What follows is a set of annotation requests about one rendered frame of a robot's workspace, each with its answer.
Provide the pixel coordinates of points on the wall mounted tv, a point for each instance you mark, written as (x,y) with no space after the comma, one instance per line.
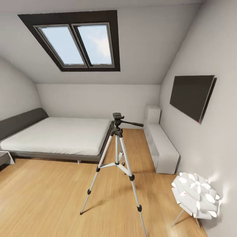
(190,94)

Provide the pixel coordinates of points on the bed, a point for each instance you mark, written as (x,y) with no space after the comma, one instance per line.
(34,134)

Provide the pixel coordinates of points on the fixed window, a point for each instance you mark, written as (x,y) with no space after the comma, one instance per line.
(78,41)

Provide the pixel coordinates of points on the camera tripod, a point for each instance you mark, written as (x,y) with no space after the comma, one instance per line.
(119,142)

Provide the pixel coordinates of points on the bookcase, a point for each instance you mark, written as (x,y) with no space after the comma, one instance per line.
(164,155)

